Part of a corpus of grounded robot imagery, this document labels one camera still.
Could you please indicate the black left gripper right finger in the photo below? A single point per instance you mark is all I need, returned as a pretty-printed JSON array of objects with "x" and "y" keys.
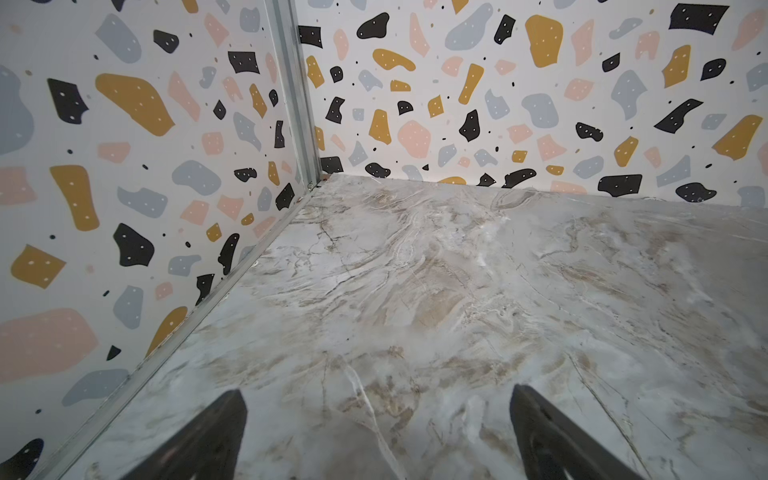
[{"x": 552, "y": 446}]

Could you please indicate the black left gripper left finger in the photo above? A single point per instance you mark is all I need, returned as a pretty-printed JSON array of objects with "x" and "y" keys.
[{"x": 207, "y": 447}]

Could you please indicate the aluminium corner post left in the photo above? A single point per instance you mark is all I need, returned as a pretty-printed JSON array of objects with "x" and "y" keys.
[{"x": 282, "y": 19}]

